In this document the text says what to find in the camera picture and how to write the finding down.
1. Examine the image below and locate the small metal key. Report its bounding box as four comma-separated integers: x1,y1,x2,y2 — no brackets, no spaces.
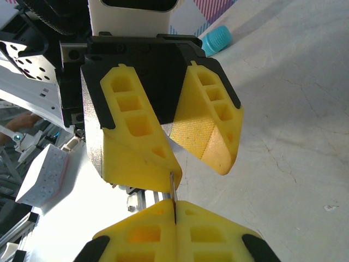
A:
168,171,179,206

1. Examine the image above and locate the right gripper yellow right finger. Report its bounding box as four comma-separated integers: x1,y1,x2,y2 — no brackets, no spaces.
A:
176,200,281,262

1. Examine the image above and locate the person's hand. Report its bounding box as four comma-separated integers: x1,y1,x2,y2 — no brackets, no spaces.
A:
4,113,41,137

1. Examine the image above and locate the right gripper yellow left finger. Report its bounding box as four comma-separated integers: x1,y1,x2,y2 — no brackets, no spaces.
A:
75,200,177,262

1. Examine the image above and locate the playing card box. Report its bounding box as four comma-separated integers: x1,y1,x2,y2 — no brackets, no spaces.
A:
15,144,70,207

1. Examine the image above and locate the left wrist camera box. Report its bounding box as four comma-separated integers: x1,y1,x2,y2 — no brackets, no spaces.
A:
87,0,182,38

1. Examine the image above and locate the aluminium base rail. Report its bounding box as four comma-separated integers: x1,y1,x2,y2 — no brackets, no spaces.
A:
125,186,175,212

